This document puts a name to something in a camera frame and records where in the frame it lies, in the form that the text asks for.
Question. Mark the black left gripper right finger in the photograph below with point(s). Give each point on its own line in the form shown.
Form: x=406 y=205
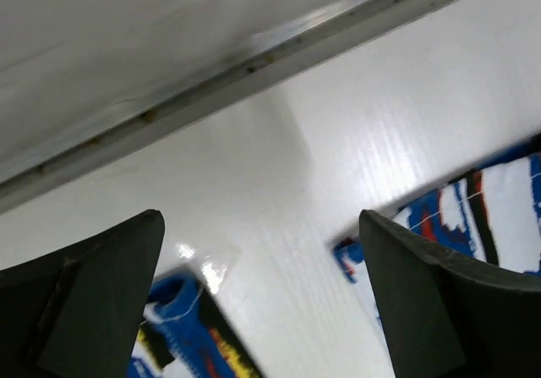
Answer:
x=445 y=314

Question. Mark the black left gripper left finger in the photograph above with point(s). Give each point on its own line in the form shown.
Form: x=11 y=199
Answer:
x=75 y=312

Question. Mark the blue red white patterned trousers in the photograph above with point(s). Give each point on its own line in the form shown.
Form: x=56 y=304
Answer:
x=491 y=213

